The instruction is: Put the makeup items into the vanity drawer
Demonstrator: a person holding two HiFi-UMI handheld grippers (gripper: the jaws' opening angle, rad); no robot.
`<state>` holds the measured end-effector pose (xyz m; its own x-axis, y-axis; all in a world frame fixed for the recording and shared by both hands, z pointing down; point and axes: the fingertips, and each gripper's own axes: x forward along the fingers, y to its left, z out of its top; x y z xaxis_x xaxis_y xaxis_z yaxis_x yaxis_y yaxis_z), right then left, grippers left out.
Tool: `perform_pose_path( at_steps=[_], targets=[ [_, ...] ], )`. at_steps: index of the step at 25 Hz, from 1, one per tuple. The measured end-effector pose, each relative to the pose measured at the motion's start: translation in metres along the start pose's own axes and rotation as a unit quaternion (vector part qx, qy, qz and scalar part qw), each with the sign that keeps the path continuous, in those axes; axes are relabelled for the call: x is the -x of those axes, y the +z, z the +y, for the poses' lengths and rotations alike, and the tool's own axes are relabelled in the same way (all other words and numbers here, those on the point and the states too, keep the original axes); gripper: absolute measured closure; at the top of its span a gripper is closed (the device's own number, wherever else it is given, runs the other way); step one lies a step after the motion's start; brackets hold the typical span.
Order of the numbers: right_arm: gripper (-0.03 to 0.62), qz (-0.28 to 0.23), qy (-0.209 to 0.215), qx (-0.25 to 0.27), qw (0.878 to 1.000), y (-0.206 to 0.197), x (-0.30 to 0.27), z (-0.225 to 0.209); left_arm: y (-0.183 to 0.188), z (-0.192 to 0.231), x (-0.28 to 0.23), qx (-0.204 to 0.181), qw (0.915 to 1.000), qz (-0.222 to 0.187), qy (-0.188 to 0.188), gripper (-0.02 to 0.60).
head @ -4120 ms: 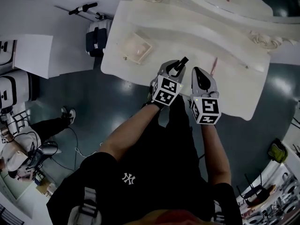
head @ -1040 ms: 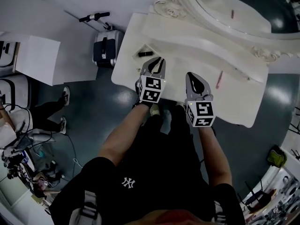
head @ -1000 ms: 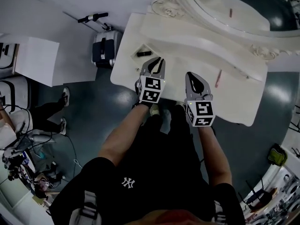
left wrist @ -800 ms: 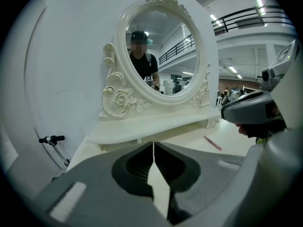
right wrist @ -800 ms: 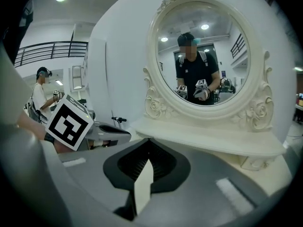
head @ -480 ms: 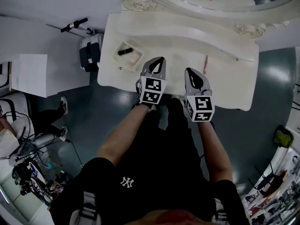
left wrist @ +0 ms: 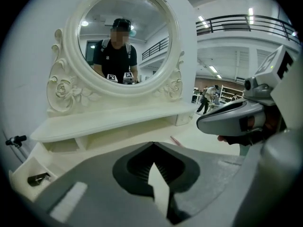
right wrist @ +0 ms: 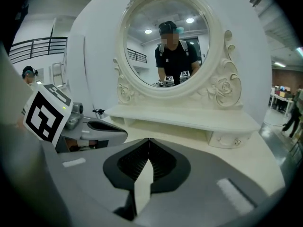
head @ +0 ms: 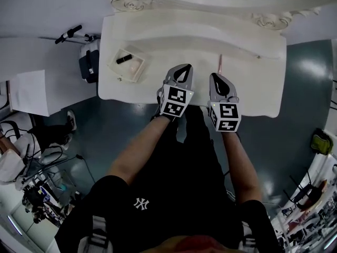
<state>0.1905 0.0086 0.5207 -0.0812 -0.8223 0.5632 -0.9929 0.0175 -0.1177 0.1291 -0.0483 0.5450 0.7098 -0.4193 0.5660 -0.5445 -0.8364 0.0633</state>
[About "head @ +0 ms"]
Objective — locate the small white tray box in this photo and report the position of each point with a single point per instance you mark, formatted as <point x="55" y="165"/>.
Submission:
<point x="121" y="70"/>

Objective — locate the person's black trousers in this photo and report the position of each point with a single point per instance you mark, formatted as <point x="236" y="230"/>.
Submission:
<point x="194" y="141"/>

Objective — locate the white cabinet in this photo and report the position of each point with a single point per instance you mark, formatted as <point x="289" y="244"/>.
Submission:
<point x="30" y="93"/>

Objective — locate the white ornate dressing table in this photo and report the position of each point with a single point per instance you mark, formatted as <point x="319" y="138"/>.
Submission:
<point x="171" y="25"/>

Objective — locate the small black tube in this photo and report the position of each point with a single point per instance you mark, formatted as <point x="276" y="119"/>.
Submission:
<point x="123" y="59"/>

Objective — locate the black metal chair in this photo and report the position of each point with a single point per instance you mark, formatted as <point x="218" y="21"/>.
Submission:
<point x="305" y="194"/>

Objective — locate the person's black t-shirt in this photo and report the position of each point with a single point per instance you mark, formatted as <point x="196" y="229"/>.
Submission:
<point x="163" y="207"/>

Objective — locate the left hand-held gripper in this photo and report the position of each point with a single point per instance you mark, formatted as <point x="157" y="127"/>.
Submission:
<point x="175" y="100"/>

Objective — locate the pink pencil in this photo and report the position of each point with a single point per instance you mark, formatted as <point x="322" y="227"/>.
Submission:
<point x="219" y="63"/>

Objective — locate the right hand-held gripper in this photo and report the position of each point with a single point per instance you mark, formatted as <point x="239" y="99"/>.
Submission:
<point x="226" y="115"/>

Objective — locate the person's left forearm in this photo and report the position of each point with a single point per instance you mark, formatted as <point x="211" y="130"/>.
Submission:
<point x="139" y="149"/>

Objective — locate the person's right forearm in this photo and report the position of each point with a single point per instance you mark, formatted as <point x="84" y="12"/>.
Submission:
<point x="242" y="167"/>

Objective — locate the black scooter suitcase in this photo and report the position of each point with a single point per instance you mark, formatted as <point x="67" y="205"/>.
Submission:
<point x="89" y="62"/>

